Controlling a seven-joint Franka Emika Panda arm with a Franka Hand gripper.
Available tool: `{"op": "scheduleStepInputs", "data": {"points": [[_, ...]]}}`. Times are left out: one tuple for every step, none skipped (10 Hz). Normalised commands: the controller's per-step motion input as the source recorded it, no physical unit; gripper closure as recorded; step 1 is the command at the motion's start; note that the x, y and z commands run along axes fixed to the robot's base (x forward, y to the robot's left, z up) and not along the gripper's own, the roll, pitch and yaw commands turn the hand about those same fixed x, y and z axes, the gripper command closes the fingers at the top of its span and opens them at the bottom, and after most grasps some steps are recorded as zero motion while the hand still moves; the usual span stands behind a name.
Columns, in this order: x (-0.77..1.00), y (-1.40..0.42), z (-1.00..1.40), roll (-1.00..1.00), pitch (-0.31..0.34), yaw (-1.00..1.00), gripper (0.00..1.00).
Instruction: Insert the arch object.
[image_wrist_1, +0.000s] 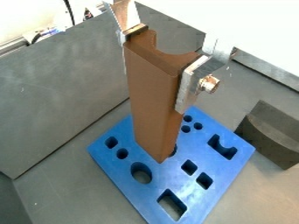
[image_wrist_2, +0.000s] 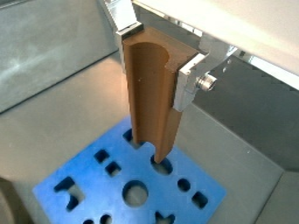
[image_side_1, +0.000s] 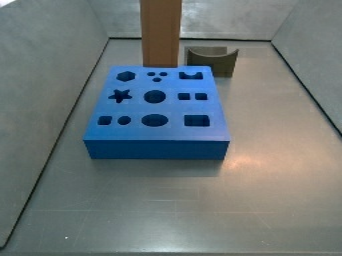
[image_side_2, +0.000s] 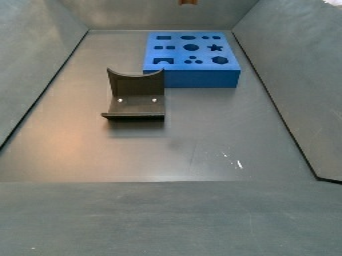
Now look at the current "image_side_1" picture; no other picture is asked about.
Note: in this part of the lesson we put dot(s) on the blue shape sorter block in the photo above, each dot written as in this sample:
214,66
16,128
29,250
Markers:
158,113

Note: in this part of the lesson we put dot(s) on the olive green arch block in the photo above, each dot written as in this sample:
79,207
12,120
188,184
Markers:
215,57

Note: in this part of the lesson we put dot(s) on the brown upright post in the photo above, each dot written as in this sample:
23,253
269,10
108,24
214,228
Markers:
160,28

